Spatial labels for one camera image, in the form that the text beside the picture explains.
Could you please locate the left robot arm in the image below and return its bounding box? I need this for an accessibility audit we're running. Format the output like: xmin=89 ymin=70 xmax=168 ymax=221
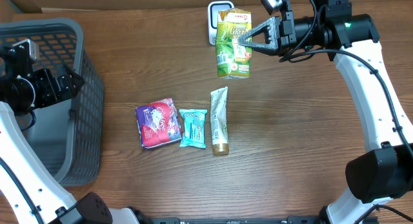
xmin=1 ymin=63 xmax=151 ymax=223

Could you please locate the red purple pad pack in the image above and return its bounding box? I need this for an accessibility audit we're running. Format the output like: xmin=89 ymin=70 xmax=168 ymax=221
xmin=135 ymin=97 xmax=182 ymax=150

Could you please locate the grey plastic basket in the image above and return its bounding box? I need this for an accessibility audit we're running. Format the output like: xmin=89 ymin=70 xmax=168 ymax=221
xmin=1 ymin=18 xmax=105 ymax=187

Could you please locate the green juice carton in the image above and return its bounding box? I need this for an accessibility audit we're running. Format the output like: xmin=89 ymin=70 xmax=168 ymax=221
xmin=215 ymin=8 xmax=252 ymax=79

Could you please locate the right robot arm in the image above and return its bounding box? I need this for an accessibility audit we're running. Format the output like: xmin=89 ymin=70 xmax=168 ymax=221
xmin=239 ymin=0 xmax=412 ymax=223

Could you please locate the white conditioner tube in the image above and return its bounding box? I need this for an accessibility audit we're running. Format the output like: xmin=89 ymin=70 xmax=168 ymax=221
xmin=210 ymin=87 xmax=229 ymax=156

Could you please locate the teal wet wipes pack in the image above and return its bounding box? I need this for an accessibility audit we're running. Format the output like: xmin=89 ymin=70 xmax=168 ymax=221
xmin=179 ymin=109 xmax=207 ymax=148

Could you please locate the white barcode scanner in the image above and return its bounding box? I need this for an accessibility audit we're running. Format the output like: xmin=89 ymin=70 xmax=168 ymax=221
xmin=208 ymin=1 xmax=234 ymax=46

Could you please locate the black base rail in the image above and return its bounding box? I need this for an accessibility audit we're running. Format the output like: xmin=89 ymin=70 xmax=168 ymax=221
xmin=152 ymin=216 xmax=326 ymax=224

